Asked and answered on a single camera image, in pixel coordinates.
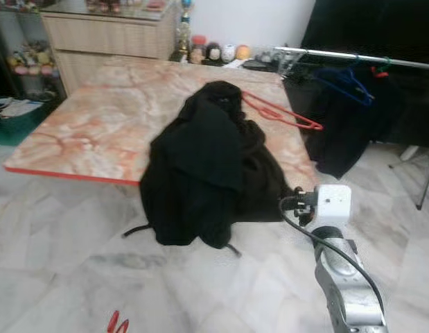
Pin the black flat screen television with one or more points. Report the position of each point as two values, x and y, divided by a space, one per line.
373 24

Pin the dark display shelf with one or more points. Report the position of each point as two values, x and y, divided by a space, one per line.
20 35

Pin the marble pattern folding table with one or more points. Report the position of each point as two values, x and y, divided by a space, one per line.
96 125

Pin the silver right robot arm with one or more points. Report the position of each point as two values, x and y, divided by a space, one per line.
346 284

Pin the red lidded jar figurine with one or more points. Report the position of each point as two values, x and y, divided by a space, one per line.
198 50

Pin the light wooden cabinet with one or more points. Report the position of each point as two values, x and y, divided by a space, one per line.
110 38

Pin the red plastic hanger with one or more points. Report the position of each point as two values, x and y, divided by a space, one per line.
314 126
380 72

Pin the chrome clothes rack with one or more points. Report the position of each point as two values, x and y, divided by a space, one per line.
325 54

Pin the white round doll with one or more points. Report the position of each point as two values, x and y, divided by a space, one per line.
229 53

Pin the black haired doll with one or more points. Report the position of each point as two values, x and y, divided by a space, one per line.
213 54

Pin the navy garment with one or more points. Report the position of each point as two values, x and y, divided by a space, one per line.
339 139

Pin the green storage bin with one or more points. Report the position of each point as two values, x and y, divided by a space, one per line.
20 132

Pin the black jacket with ribbed cuffs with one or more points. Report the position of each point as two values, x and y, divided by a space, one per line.
207 166

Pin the black television console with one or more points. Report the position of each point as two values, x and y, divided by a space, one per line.
415 118

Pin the green plastic hanger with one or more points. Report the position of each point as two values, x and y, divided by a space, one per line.
386 62

